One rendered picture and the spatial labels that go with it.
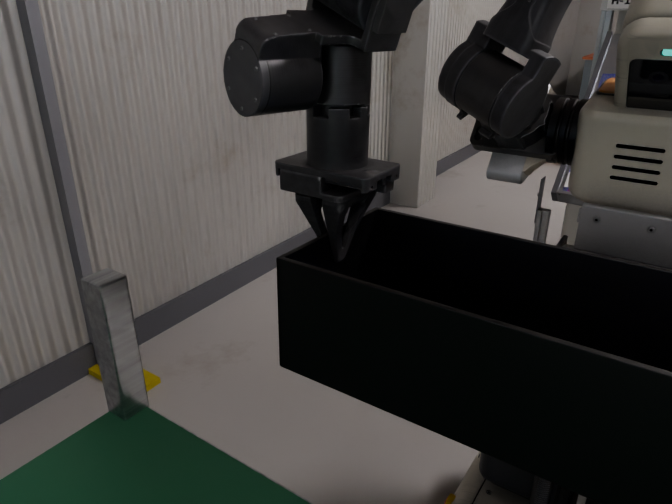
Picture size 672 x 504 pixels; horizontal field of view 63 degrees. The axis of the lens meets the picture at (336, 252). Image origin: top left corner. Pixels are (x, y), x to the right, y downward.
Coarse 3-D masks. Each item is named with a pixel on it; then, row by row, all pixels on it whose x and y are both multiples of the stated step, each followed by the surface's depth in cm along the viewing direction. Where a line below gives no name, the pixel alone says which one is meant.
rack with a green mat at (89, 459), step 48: (96, 288) 49; (96, 336) 52; (144, 384) 55; (96, 432) 53; (144, 432) 53; (192, 432) 53; (0, 480) 48; (48, 480) 48; (96, 480) 48; (144, 480) 48; (192, 480) 48; (240, 480) 48
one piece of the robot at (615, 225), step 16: (592, 208) 68; (608, 208) 67; (592, 224) 68; (608, 224) 67; (624, 224) 66; (640, 224) 65; (656, 224) 64; (560, 240) 72; (576, 240) 70; (592, 240) 69; (608, 240) 68; (624, 240) 67; (640, 240) 66; (656, 240) 65; (608, 256) 68; (624, 256) 67; (640, 256) 66; (656, 256) 65
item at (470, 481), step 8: (472, 464) 140; (472, 472) 136; (464, 480) 135; (472, 480) 133; (480, 480) 132; (464, 488) 131; (472, 488) 130; (480, 488) 131; (488, 488) 130; (496, 488) 130; (448, 496) 130; (456, 496) 130; (464, 496) 128; (472, 496) 128; (480, 496) 128; (488, 496) 128; (496, 496) 128; (504, 496) 128; (512, 496) 128; (520, 496) 128
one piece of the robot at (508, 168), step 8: (496, 160) 76; (504, 160) 75; (512, 160) 75; (520, 160) 74; (488, 168) 76; (496, 168) 75; (504, 168) 75; (512, 168) 74; (520, 168) 74; (488, 176) 76; (496, 176) 76; (504, 176) 75; (512, 176) 74; (520, 176) 74
